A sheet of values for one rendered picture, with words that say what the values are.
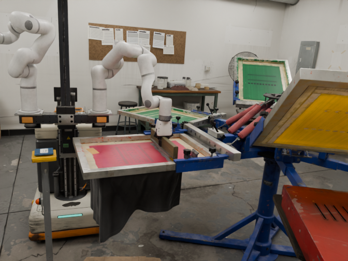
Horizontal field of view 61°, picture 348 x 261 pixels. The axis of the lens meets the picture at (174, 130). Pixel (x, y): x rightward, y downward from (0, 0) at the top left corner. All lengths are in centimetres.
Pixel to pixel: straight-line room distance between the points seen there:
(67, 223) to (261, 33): 562
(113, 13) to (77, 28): 68
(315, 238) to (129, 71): 502
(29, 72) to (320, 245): 176
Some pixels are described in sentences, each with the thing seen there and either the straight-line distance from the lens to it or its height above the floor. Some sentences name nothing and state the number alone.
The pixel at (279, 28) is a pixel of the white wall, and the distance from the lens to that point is 730.
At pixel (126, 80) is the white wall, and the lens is 566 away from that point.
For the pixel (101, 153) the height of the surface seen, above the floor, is 96.
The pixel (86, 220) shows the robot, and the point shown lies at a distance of 263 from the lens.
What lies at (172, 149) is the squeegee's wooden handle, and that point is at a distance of 169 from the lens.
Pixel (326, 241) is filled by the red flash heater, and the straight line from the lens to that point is 97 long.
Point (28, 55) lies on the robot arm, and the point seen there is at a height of 150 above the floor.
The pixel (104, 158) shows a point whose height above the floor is 95.
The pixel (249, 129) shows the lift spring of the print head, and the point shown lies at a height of 110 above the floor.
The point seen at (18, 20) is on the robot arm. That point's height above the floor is 168.
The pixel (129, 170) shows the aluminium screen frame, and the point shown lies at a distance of 154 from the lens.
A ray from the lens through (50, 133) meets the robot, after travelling 267.
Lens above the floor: 159
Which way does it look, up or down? 15 degrees down
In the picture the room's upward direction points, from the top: 4 degrees clockwise
